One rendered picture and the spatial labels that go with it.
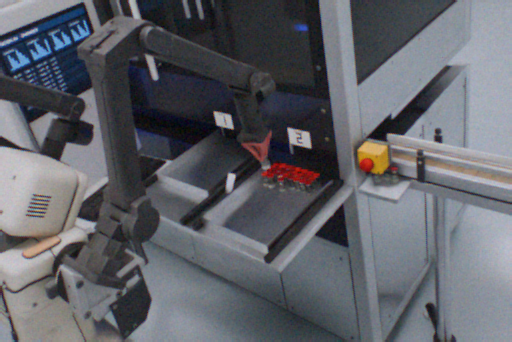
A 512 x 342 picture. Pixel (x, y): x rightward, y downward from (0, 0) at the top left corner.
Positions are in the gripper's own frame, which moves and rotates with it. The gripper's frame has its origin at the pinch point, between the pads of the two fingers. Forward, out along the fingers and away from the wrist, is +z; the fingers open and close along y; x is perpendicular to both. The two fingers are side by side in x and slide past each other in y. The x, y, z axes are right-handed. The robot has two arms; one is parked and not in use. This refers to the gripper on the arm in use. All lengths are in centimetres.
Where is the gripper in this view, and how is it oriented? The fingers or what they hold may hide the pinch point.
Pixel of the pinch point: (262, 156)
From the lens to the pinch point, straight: 139.4
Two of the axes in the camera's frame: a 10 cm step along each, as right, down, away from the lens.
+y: 3.7, -5.1, 7.7
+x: -8.9, 0.4, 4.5
